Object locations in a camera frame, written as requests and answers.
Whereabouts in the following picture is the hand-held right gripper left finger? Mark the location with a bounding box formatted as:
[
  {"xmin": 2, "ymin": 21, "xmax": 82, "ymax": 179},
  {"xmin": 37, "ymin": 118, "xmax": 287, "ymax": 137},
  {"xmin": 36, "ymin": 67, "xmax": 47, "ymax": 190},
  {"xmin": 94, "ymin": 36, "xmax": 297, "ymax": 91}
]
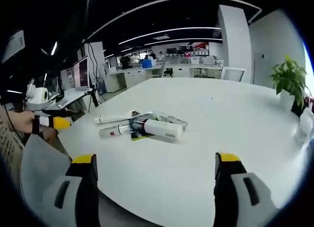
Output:
[{"xmin": 43, "ymin": 153, "xmax": 101, "ymax": 227}]

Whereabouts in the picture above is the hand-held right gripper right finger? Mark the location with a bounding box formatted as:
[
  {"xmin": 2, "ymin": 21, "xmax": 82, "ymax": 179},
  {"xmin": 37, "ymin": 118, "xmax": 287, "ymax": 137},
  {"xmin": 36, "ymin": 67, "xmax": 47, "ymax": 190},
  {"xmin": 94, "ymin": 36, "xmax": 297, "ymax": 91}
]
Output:
[{"xmin": 213, "ymin": 152, "xmax": 278, "ymax": 227}]

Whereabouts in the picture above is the slim white skincare tube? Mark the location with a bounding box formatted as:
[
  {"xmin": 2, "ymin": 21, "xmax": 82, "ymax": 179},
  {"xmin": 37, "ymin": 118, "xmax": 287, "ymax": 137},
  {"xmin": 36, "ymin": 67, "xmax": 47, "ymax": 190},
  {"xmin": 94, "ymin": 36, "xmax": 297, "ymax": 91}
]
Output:
[{"xmin": 94, "ymin": 113, "xmax": 132, "ymax": 125}]

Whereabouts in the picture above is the dark skincare sachet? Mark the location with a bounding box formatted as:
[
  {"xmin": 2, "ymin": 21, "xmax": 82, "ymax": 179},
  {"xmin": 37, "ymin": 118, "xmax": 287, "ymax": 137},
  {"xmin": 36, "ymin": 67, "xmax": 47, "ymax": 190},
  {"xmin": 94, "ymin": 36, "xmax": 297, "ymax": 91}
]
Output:
[{"xmin": 128, "ymin": 117, "xmax": 154, "ymax": 141}]

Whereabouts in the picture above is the silver skincare packet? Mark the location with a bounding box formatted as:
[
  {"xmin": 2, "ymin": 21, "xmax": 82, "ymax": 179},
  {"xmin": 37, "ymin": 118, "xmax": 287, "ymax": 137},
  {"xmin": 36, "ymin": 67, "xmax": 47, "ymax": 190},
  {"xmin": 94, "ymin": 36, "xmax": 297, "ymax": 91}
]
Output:
[{"xmin": 129, "ymin": 110, "xmax": 159, "ymax": 120}]

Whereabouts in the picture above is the large white skincare bottle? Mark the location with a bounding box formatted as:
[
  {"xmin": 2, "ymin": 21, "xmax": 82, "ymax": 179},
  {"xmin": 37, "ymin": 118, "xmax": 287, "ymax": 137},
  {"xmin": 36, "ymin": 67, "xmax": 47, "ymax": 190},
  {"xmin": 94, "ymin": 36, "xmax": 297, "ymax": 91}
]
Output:
[{"xmin": 143, "ymin": 118, "xmax": 184, "ymax": 140}]

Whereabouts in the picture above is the blue storage crate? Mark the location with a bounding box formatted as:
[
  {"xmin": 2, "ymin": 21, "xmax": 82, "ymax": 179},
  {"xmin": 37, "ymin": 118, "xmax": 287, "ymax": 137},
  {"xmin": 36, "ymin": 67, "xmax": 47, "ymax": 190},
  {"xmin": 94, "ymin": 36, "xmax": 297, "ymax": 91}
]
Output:
[{"xmin": 140, "ymin": 59, "xmax": 157, "ymax": 69}]

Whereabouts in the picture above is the person's left hand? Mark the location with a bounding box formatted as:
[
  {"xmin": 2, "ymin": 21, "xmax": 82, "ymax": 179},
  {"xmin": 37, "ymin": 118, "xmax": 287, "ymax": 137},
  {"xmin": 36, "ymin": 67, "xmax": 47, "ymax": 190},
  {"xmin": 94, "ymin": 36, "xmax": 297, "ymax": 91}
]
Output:
[{"xmin": 9, "ymin": 111, "xmax": 35, "ymax": 135}]

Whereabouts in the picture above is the white side desk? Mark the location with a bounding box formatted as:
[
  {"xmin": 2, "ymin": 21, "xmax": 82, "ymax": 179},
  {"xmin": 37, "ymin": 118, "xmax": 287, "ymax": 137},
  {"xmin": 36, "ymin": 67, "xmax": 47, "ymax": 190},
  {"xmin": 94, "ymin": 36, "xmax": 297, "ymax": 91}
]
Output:
[{"xmin": 55, "ymin": 87, "xmax": 95, "ymax": 114}]

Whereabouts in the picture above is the black tripod stand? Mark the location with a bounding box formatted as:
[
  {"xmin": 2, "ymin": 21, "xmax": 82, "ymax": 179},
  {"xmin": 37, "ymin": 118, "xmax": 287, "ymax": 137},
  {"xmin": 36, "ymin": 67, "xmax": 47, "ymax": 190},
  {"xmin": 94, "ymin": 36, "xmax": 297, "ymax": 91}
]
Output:
[{"xmin": 87, "ymin": 88, "xmax": 100, "ymax": 108}]

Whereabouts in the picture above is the grey chair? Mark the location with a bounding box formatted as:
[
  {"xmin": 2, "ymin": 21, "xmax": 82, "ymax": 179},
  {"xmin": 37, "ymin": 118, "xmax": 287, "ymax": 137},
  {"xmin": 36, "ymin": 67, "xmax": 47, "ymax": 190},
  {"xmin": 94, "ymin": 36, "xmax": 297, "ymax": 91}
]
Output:
[{"xmin": 20, "ymin": 134, "xmax": 73, "ymax": 223}]

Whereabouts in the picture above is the computer monitor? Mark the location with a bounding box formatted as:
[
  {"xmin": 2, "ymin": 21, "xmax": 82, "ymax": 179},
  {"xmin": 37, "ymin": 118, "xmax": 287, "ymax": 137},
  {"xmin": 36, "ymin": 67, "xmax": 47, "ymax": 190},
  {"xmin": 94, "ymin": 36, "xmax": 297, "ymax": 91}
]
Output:
[{"xmin": 73, "ymin": 55, "xmax": 90, "ymax": 89}]

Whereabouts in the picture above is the long white office counter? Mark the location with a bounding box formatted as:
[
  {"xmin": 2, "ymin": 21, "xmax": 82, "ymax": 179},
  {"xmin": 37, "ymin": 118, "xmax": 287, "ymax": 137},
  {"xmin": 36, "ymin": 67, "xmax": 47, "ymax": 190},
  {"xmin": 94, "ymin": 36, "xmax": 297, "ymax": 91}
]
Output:
[{"xmin": 103, "ymin": 62, "xmax": 224, "ymax": 92}]

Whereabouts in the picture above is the white plant pot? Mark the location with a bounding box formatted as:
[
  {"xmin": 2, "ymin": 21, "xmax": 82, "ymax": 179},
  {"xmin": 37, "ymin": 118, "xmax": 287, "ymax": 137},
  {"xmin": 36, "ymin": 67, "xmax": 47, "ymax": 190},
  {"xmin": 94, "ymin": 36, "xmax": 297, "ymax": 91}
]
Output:
[{"xmin": 279, "ymin": 88, "xmax": 296, "ymax": 110}]

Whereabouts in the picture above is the white mesh office chair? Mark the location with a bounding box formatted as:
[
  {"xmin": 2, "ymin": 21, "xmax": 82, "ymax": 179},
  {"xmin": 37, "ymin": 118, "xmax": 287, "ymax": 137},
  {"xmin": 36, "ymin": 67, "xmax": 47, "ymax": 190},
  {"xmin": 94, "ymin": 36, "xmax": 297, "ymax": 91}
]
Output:
[{"xmin": 220, "ymin": 66, "xmax": 246, "ymax": 83}]

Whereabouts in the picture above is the green potted plant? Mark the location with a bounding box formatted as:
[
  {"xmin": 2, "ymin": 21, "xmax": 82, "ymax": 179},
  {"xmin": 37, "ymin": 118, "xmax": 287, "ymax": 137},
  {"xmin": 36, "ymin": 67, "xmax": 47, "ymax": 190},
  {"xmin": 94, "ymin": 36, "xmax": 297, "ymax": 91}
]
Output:
[{"xmin": 269, "ymin": 54, "xmax": 310, "ymax": 109}]

